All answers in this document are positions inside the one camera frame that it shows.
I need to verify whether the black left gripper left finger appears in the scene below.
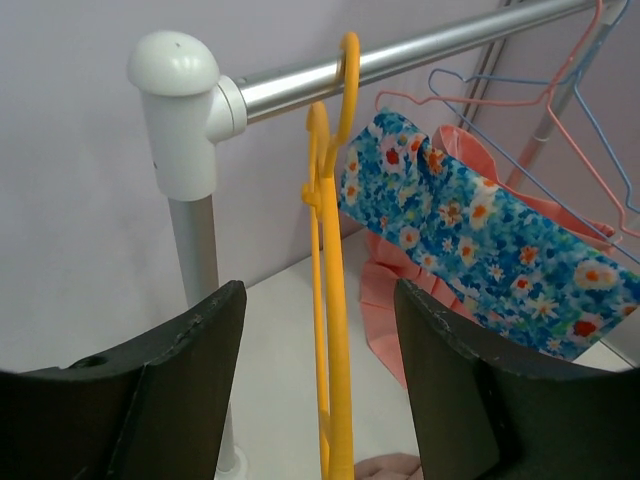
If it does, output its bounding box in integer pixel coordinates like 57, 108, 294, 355
1, 281, 247, 479

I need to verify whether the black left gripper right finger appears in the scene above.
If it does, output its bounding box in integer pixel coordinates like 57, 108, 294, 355
394, 280, 639, 479

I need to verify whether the blue floral garment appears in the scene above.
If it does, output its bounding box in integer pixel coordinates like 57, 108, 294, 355
339, 109, 639, 360

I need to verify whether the salmon pink skirt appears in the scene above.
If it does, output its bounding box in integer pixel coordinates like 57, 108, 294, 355
358, 124, 624, 391

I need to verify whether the orange plastic hanger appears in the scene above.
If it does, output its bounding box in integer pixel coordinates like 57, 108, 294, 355
301, 32, 360, 479

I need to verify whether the pink wire hanger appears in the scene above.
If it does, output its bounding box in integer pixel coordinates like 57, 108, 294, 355
374, 0, 640, 239

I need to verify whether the blue wire hanger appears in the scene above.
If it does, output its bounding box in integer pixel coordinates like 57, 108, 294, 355
427, 0, 640, 266

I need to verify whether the dusty pink pleated garment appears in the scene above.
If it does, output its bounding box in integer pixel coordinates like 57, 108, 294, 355
354, 453, 424, 480

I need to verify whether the white and silver clothes rack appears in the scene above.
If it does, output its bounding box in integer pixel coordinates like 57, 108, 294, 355
125, 0, 631, 480

